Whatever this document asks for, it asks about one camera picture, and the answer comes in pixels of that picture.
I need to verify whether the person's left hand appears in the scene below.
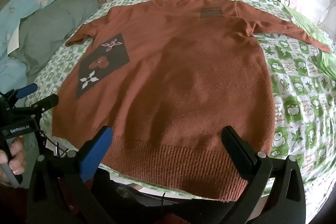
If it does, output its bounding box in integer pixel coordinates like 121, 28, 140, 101
0, 140, 27, 186

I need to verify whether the grey-green pillow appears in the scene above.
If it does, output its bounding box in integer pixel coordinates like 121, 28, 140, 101
8, 0, 99, 77

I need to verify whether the orange-brown knit sweater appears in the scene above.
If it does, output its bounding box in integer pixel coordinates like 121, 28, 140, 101
52, 0, 331, 201

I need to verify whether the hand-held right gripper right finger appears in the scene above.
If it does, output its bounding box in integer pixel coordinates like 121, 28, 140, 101
221, 126, 306, 224

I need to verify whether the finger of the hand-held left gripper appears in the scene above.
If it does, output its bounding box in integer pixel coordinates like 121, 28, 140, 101
15, 83, 38, 99
26, 94, 59, 115

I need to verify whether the green checked blanket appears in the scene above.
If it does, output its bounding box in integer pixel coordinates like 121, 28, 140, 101
25, 0, 336, 197

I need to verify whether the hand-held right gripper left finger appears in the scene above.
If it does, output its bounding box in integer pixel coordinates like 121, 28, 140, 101
26, 126, 114, 224

